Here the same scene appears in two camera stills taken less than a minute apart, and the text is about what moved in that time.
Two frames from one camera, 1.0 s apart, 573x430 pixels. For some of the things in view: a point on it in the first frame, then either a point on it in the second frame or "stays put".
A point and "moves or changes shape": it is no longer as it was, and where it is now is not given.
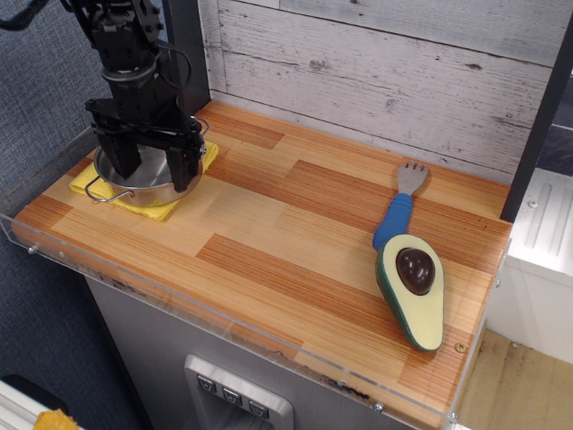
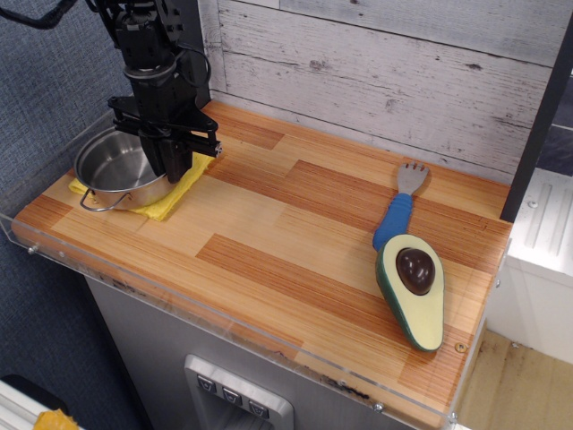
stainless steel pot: x=152 y=184 moves or changes shape
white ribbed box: x=532 y=303 stays put
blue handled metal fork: x=396 y=219 stays put
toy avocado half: x=411 y=274 stays put
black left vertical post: x=184 y=59 stays put
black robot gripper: x=143 y=107 → x=162 y=107
